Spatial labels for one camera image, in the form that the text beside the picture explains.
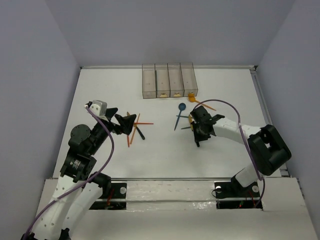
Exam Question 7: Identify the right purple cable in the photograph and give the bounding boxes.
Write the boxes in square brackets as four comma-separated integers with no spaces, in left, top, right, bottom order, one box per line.
[193,99,266,208]

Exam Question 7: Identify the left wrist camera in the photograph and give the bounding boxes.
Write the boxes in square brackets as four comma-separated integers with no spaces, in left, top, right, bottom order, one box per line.
[84,100,108,117]

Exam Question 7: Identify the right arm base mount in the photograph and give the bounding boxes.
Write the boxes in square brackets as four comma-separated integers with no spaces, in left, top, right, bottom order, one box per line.
[211,181,263,210]

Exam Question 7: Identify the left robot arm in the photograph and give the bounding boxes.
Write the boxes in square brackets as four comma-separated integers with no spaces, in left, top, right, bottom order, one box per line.
[21,100,137,240]

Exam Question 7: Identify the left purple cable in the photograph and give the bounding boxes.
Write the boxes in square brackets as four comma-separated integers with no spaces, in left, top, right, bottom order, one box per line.
[22,106,116,238]

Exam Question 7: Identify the purple cable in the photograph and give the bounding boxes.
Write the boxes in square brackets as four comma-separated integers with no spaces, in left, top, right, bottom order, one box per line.
[22,106,116,238]
[193,99,266,208]

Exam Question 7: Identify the yellow orange spoon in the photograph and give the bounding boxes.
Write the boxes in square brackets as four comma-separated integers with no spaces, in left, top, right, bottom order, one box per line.
[188,93,216,111]

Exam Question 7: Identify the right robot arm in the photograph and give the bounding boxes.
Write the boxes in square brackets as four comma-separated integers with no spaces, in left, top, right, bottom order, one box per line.
[190,105,292,199]

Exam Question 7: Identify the blue spoon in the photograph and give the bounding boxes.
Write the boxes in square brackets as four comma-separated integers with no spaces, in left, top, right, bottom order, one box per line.
[174,102,186,130]

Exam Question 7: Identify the orange chopstick long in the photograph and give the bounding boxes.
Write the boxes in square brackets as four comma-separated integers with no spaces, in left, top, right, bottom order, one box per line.
[134,122,154,125]

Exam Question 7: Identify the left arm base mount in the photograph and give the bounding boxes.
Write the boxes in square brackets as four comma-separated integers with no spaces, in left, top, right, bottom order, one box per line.
[89,181,127,211]

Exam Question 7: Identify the gold knife black handle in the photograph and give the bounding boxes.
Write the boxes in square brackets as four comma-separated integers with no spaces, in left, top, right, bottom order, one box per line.
[188,114,194,132]
[127,111,146,142]

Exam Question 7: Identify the yellow orange chopstick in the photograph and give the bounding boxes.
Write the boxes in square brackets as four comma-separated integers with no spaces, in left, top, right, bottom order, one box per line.
[130,113,141,145]

